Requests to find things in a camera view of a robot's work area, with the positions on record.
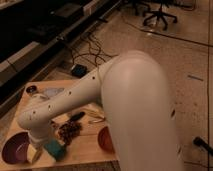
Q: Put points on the yellow cheese wedge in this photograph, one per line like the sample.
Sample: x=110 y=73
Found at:
x=33 y=154

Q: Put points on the blue-grey cloth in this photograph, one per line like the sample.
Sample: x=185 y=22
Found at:
x=51 y=92

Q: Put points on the black floor object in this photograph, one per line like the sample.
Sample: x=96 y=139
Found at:
x=201 y=143

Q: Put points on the dark grape bunch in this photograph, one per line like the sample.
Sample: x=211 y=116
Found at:
x=68 y=131

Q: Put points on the yellow teal sponge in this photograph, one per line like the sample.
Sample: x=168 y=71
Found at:
x=55 y=149

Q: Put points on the orange-brown bowl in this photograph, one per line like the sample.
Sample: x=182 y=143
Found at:
x=104 y=140

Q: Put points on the black office chair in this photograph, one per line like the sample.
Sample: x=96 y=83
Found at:
x=160 y=14

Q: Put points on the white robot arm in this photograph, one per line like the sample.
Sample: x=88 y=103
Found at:
x=135 y=95

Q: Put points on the small metal can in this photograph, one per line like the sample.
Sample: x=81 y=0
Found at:
x=32 y=90

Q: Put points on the purple bowl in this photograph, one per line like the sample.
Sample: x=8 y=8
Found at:
x=15 y=149

